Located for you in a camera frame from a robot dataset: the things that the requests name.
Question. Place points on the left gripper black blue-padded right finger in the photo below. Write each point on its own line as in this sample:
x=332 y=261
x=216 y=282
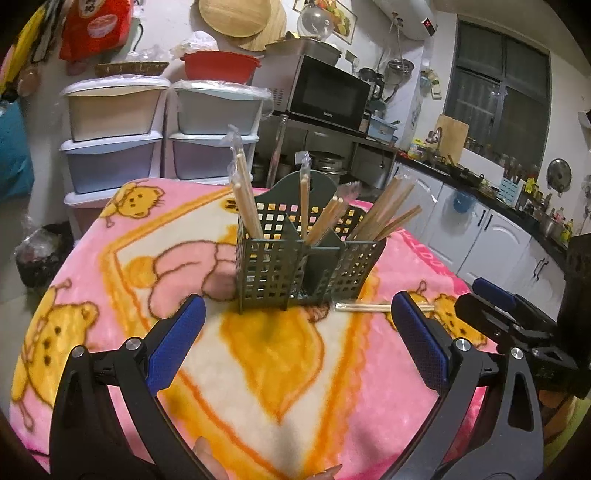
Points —
x=507 y=438

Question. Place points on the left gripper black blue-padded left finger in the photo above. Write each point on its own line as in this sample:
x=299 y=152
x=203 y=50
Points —
x=107 y=421

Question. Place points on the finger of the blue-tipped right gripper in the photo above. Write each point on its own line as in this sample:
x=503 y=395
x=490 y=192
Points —
x=508 y=319

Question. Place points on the chopsticks long pair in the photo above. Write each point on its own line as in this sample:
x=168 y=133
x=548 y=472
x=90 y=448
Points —
x=303 y=160

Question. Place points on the green sleeve forearm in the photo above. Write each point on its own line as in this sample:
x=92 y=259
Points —
x=562 y=415

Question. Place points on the white kitchen cabinets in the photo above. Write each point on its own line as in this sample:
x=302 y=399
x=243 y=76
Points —
x=474 y=240

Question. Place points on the person's left hand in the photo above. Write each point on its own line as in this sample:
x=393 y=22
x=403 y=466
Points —
x=202 y=448

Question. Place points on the blue knife block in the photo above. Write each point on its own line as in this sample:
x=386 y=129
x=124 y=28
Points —
x=509 y=191

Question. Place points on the chopsticks in caddy right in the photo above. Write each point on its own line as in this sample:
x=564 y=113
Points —
x=398 y=222

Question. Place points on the chopsticks in caddy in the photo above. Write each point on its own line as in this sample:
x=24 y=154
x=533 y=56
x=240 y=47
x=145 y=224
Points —
x=398 y=222
x=381 y=212
x=407 y=191

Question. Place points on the pink cartoon bear blanket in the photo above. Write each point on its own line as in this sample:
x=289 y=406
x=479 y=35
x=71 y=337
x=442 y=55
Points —
x=279 y=394

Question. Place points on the black trash bag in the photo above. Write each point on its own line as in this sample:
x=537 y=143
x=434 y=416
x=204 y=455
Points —
x=42 y=251

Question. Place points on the hanging round pot lid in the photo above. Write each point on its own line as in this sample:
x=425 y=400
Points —
x=559 y=175

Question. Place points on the chopsticks in caddy left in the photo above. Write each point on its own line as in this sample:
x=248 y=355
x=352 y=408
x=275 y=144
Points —
x=381 y=212

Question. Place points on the chopsticks in caddy middle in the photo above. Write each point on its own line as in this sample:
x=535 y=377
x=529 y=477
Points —
x=407 y=191

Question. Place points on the wrapped chopsticks by caddy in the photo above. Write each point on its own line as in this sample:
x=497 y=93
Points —
x=375 y=307

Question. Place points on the wooden cutting board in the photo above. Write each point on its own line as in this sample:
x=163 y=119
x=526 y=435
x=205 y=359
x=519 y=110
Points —
x=453 y=138

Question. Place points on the wrapped chopsticks right pair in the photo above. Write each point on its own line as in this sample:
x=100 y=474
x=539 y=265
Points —
x=333 y=211

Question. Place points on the dark green utensil caddy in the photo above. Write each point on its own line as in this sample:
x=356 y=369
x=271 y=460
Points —
x=281 y=271

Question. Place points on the steel pot on shelf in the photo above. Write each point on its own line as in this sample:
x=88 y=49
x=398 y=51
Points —
x=329 y=163

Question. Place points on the metal shelf rack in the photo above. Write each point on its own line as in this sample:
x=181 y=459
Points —
x=365 y=159

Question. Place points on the wrapped chopsticks middle pair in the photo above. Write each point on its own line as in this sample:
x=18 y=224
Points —
x=245 y=202

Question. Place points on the dark framed window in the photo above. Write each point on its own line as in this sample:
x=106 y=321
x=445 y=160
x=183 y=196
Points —
x=501 y=88

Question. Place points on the left plastic drawer tower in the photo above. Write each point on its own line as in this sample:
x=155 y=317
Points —
x=113 y=129

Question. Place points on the plastic drawer tower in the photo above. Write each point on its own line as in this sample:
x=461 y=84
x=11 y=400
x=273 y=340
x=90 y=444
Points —
x=198 y=114
x=113 y=129

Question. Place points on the hanging steel strainer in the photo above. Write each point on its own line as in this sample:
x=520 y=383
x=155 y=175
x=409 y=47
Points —
x=398 y=71

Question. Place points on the right plastic drawer tower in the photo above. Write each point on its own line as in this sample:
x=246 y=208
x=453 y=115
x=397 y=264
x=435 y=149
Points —
x=198 y=114

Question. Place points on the black microwave oven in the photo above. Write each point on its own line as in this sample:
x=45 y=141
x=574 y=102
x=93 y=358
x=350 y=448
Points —
x=305 y=87

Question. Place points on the white water heater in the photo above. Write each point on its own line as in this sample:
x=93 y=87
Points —
x=414 y=18

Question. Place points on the woven basket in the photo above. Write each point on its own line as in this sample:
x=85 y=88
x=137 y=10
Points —
x=145 y=68

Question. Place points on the red plastic basin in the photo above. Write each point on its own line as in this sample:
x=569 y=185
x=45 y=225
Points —
x=220 y=66

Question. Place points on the red snack bag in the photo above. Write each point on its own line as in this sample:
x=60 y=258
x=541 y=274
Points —
x=93 y=27

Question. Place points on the round bamboo tray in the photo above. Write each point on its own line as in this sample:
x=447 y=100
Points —
x=250 y=25

